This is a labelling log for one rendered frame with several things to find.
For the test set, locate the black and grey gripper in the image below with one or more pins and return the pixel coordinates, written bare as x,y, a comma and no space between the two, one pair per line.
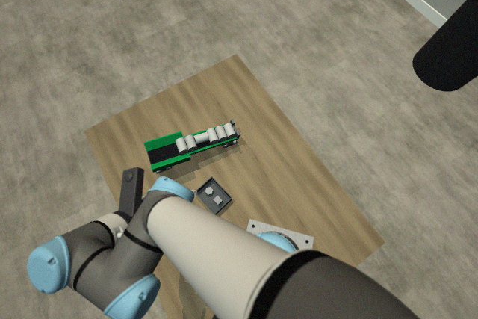
126,217

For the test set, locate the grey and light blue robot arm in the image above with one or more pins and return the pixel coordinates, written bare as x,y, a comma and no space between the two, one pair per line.
225,264

